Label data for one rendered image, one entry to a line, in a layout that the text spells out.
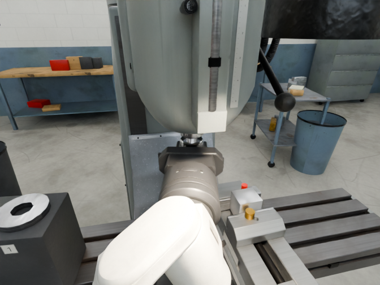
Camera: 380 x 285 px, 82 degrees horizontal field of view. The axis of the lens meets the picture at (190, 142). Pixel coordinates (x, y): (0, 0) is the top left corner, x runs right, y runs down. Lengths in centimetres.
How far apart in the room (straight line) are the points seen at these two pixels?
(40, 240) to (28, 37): 460
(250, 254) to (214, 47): 43
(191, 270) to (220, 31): 25
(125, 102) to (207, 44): 56
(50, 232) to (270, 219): 46
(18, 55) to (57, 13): 101
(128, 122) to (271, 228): 56
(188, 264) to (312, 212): 61
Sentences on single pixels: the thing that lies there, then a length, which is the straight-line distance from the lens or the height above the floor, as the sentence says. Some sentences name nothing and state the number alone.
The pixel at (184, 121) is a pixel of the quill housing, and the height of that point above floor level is 134.
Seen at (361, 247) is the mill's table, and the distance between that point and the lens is 77.
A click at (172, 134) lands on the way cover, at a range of 83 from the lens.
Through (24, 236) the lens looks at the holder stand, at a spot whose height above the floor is 115.
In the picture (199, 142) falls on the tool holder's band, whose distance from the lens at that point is 43.
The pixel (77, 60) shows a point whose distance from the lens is 425.
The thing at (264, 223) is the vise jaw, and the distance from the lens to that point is 56.
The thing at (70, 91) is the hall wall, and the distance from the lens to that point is 490.
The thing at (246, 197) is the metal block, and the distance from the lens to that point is 57.
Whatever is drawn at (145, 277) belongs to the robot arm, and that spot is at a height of 128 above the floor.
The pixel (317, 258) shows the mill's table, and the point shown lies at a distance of 69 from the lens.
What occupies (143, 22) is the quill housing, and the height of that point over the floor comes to 147.
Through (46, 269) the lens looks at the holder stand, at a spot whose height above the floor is 106.
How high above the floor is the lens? 146
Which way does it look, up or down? 27 degrees down
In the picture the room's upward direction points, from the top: straight up
